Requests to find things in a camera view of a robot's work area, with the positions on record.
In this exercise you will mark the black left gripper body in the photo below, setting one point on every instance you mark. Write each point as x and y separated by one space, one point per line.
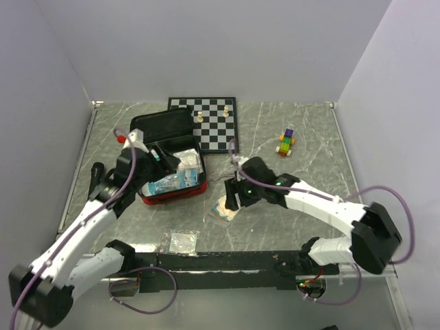
150 172

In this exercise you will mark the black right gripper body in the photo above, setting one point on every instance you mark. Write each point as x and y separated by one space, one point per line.
249 193

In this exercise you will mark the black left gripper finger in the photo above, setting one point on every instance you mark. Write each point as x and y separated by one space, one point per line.
168 161
155 167

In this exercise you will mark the white gauze pouch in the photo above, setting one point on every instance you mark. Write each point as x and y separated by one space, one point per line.
189 159

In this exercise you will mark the blue wipes packet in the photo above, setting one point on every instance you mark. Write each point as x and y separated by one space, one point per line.
166 185

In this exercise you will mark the beige bandage pack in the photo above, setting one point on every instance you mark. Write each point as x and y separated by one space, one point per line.
220 215

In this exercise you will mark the red black medicine case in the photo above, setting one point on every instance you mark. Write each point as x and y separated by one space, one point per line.
173 130

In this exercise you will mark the black handled scissors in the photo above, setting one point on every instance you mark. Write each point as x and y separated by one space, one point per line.
223 177

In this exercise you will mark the white medicine bottle green label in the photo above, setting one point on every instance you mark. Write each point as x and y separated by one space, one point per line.
155 155

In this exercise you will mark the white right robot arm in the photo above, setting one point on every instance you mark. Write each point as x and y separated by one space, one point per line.
369 235

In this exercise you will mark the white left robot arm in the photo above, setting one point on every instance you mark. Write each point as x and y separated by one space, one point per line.
46 289

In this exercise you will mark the cream chess pawn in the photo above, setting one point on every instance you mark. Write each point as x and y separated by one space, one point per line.
200 116

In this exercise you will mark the black white chessboard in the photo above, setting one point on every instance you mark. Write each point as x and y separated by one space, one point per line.
216 131

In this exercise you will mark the colourful toy block car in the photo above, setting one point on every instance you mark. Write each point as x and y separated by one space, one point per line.
287 140

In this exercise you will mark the clear flat plastic pouch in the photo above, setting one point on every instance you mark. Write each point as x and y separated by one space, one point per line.
180 242

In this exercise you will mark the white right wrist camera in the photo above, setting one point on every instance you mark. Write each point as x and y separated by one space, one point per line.
238 160

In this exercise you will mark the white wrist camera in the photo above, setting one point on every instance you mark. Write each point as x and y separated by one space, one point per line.
238 160
134 138

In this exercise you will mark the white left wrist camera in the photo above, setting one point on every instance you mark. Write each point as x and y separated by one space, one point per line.
134 138

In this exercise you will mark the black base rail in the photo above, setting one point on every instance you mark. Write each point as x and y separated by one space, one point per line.
155 272

